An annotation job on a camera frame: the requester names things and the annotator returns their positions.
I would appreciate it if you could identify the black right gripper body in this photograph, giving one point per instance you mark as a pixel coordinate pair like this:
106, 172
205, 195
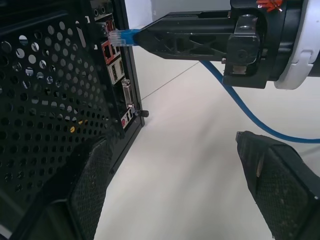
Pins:
275, 37

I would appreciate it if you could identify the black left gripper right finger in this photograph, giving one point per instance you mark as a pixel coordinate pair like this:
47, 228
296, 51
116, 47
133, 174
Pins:
280, 185

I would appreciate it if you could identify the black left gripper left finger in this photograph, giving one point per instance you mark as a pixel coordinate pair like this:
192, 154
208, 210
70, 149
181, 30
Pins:
87, 180

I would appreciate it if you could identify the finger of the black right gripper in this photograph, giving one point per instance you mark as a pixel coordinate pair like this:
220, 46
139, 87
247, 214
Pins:
200, 18
170, 40

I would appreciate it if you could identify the black computer tower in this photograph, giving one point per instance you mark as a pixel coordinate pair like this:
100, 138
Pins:
50, 100

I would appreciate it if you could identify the black case thumbscrew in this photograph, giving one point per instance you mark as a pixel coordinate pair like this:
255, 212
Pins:
145, 113

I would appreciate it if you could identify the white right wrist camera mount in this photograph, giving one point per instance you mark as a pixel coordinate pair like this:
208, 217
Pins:
306, 42

